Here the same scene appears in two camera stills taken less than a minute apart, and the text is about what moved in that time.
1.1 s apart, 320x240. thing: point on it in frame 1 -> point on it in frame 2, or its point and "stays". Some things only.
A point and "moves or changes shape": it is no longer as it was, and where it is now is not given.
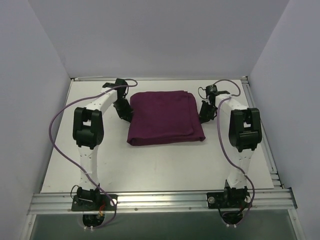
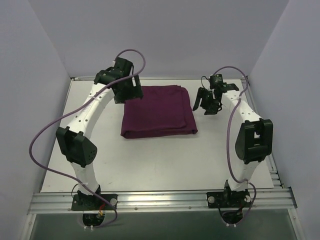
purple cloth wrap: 163,116 moves or changes shape
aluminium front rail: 162,201 stays
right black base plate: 228,200 stays
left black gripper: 122,109 -> 127,93
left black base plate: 95,202 stays
